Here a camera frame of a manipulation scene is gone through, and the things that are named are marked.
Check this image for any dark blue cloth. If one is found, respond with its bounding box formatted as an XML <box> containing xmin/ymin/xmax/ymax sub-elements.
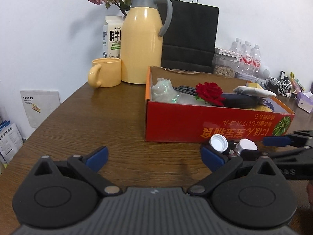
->
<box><xmin>221</xmin><ymin>93</ymin><xmax>263</xmax><ymax>108</ymax></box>

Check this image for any clear plastic bag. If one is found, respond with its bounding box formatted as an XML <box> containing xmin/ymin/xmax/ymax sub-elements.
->
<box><xmin>151</xmin><ymin>78</ymin><xmax>181</xmax><ymax>103</ymax></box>

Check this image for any purple knitted cloth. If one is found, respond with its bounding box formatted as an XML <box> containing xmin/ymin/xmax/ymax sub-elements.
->
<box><xmin>259</xmin><ymin>97</ymin><xmax>275</xmax><ymax>110</ymax></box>

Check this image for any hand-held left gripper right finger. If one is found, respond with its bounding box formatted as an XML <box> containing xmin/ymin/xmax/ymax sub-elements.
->
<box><xmin>187</xmin><ymin>145</ymin><xmax>279</xmax><ymax>197</ymax></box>

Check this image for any black paper bag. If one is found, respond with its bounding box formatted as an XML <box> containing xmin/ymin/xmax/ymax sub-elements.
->
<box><xmin>160</xmin><ymin>0</ymin><xmax>219</xmax><ymax>74</ymax></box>

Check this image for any white milk carton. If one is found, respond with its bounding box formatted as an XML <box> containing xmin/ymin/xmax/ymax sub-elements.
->
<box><xmin>102</xmin><ymin>15</ymin><xmax>125</xmax><ymax>59</ymax></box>

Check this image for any yellow thermos jug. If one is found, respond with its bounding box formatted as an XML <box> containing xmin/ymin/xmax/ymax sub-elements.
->
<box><xmin>121</xmin><ymin>0</ymin><xmax>173</xmax><ymax>85</ymax></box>

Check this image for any white robot toy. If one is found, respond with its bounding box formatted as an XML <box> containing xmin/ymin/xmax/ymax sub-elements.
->
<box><xmin>254</xmin><ymin>65</ymin><xmax>271</xmax><ymax>85</ymax></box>

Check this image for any clear seed container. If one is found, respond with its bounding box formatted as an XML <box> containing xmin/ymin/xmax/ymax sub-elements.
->
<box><xmin>212</xmin><ymin>46</ymin><xmax>241</xmax><ymax>79</ymax></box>

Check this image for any red cardboard box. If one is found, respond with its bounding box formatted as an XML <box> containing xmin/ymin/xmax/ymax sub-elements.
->
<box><xmin>144</xmin><ymin>66</ymin><xmax>296</xmax><ymax>143</ymax></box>

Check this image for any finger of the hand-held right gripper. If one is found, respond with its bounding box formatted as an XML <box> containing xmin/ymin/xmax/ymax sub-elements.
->
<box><xmin>263</xmin><ymin>130</ymin><xmax>313</xmax><ymax>149</ymax></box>
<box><xmin>241</xmin><ymin>146</ymin><xmax>313</xmax><ymax>162</ymax></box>

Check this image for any tangle of cables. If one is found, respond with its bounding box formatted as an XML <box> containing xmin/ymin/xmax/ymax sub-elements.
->
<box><xmin>265</xmin><ymin>71</ymin><xmax>297</xmax><ymax>97</ymax></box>

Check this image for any white cap with black ring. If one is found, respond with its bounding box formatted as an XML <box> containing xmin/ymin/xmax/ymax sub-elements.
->
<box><xmin>209</xmin><ymin>136</ymin><xmax>229</xmax><ymax>154</ymax></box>

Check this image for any purple tissue box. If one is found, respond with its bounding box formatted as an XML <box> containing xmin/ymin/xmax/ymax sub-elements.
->
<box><xmin>297</xmin><ymin>91</ymin><xmax>313</xmax><ymax>113</ymax></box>

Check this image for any large white ribbed cap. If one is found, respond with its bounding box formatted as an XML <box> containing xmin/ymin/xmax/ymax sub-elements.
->
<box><xmin>238</xmin><ymin>139</ymin><xmax>258</xmax><ymax>153</ymax></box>

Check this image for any white wall panel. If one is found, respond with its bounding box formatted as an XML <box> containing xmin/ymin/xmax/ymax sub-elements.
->
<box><xmin>20</xmin><ymin>90</ymin><xmax>61</xmax><ymax>128</ymax></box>

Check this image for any yellow white plush toy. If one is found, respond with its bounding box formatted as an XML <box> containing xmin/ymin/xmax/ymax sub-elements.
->
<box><xmin>255</xmin><ymin>103</ymin><xmax>272</xmax><ymax>112</ymax></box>

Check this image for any colourful stationery bundle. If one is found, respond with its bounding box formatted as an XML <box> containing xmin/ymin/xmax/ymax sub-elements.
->
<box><xmin>290</xmin><ymin>72</ymin><xmax>306</xmax><ymax>92</ymax></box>

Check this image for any black white braided cable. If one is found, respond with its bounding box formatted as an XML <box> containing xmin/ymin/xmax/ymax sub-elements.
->
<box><xmin>172</xmin><ymin>85</ymin><xmax>204</xmax><ymax>96</ymax></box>

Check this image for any yellow mug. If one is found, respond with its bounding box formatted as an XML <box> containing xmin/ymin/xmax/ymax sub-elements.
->
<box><xmin>87</xmin><ymin>57</ymin><xmax>122</xmax><ymax>88</ymax></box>

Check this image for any light grey fabric pouch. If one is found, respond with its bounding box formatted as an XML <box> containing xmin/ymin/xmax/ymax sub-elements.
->
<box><xmin>232</xmin><ymin>86</ymin><xmax>283</xmax><ymax>98</ymax></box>

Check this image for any red rose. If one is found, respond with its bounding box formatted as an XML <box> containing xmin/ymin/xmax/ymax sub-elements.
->
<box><xmin>194</xmin><ymin>82</ymin><xmax>231</xmax><ymax>108</ymax></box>

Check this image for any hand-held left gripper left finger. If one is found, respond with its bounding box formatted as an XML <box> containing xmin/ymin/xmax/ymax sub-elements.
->
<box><xmin>34</xmin><ymin>146</ymin><xmax>123</xmax><ymax>197</ymax></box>

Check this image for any blue white box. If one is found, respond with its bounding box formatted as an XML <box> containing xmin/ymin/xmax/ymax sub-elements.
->
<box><xmin>0</xmin><ymin>120</ymin><xmax>23</xmax><ymax>164</ymax></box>

